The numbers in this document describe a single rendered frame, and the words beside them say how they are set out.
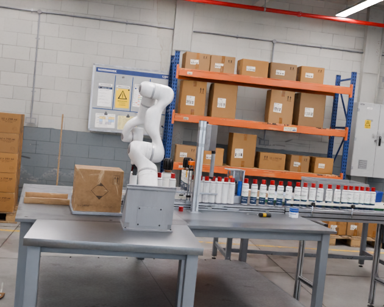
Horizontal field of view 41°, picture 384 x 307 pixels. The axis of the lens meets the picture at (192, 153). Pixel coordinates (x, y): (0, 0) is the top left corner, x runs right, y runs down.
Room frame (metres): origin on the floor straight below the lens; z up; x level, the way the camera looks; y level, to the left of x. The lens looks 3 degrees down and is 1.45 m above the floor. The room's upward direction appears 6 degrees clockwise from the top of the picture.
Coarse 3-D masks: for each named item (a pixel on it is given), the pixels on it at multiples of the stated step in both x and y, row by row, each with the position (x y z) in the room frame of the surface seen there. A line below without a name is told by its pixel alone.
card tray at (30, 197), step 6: (30, 192) 3.70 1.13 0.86; (36, 192) 3.71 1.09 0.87; (42, 192) 3.73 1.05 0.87; (24, 198) 3.45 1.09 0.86; (30, 198) 3.46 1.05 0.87; (36, 198) 3.47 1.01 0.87; (42, 198) 3.48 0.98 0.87; (48, 198) 3.72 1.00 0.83; (54, 198) 3.75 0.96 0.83; (60, 198) 3.76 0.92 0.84; (66, 198) 3.78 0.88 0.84; (48, 204) 3.49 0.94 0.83; (54, 204) 3.50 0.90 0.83; (60, 204) 3.52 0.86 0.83; (66, 204) 3.53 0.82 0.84
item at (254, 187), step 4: (256, 180) 4.04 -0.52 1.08; (252, 184) 4.05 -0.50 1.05; (256, 184) 4.04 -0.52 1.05; (252, 188) 4.04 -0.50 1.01; (256, 188) 4.03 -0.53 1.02; (252, 192) 4.03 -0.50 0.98; (256, 192) 4.04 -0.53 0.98; (252, 196) 4.03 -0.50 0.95; (256, 196) 4.04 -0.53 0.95; (252, 200) 4.03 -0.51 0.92; (256, 200) 4.05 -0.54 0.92; (252, 204) 4.03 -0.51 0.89
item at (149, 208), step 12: (132, 192) 2.92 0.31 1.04; (144, 192) 2.93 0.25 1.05; (156, 192) 2.95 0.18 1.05; (168, 192) 2.96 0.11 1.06; (132, 204) 2.92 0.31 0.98; (144, 204) 2.93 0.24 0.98; (156, 204) 2.95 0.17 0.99; (168, 204) 2.96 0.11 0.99; (132, 216) 2.92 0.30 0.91; (144, 216) 2.93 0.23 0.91; (156, 216) 2.95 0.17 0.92; (168, 216) 2.96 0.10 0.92; (132, 228) 2.92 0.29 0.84; (144, 228) 2.93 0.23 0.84; (156, 228) 2.95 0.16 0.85; (168, 228) 2.98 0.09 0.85
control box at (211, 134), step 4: (208, 124) 3.76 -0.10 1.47; (208, 128) 3.76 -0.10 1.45; (212, 128) 3.77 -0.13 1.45; (216, 128) 3.88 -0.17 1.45; (208, 132) 3.75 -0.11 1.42; (212, 132) 3.78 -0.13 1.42; (216, 132) 3.89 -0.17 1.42; (208, 136) 3.75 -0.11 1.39; (212, 136) 3.79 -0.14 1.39; (216, 136) 3.90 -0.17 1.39; (208, 140) 3.75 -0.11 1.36; (212, 140) 3.80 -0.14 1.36; (204, 144) 3.76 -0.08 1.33; (208, 144) 3.75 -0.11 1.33; (212, 144) 3.81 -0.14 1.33; (204, 148) 3.76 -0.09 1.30; (208, 148) 3.75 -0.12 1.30; (212, 148) 3.82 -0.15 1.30
